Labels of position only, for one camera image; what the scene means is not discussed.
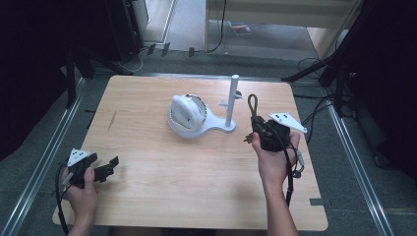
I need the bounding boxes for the keychain with olive loop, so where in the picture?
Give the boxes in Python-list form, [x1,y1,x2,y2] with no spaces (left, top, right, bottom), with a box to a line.
[243,93,264,146]

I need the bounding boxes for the white floor cable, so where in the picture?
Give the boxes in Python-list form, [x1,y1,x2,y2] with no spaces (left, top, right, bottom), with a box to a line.
[117,44,149,74]

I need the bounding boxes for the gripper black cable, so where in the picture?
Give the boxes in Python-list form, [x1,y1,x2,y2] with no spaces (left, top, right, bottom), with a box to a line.
[270,127,307,208]
[53,163,71,236]

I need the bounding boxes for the black metal stand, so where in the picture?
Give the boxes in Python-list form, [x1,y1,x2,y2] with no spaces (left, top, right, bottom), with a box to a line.
[63,45,96,110]

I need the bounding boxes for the black hanging cable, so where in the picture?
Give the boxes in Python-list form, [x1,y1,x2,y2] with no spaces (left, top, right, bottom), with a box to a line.
[206,0,228,54]

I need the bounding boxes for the white key stand with bowl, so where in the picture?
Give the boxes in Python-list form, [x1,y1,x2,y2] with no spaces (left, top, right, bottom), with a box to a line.
[167,74,244,140]

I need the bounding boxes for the magazine on floor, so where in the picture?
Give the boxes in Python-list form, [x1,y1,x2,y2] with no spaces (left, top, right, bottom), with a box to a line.
[228,21,253,37]

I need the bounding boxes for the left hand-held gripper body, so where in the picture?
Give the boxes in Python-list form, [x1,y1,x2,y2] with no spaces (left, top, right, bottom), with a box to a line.
[62,147,98,190]

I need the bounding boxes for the person's left hand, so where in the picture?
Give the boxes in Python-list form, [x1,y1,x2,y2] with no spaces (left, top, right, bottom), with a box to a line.
[61,166,99,229]

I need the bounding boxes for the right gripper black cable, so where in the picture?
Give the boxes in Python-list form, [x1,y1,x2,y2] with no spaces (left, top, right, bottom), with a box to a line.
[270,127,307,208]

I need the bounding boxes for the black cabinet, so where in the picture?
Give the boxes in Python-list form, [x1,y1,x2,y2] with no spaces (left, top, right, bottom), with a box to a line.
[103,0,146,64]

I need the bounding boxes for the person's right hand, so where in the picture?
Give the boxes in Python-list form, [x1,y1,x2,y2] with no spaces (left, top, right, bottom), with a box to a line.
[251,130,301,189]

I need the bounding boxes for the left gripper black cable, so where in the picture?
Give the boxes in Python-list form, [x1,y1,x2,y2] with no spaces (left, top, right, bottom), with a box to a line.
[53,163,71,236]

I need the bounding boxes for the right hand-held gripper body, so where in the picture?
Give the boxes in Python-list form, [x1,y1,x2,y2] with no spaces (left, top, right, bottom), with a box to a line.
[259,111,309,153]

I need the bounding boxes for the white plush bear pouch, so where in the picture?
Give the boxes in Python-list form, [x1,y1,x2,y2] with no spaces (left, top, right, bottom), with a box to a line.
[170,93,207,131]

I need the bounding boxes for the light wooden furniture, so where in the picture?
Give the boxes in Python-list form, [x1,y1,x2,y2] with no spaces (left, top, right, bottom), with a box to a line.
[204,0,364,61]

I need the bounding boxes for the black tripod stand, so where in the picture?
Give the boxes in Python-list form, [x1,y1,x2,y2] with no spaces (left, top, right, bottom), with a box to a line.
[280,0,378,84]

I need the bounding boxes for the black tape piece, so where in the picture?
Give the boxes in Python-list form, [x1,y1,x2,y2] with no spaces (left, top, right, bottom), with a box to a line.
[309,198,332,208]

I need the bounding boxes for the metal floor rail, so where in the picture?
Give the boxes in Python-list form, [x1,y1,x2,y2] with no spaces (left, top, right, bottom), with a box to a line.
[0,78,87,236]
[327,97,396,236]
[133,72,291,82]

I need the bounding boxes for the black floor cables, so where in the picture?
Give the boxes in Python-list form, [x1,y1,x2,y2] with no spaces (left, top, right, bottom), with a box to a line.
[293,57,338,146]

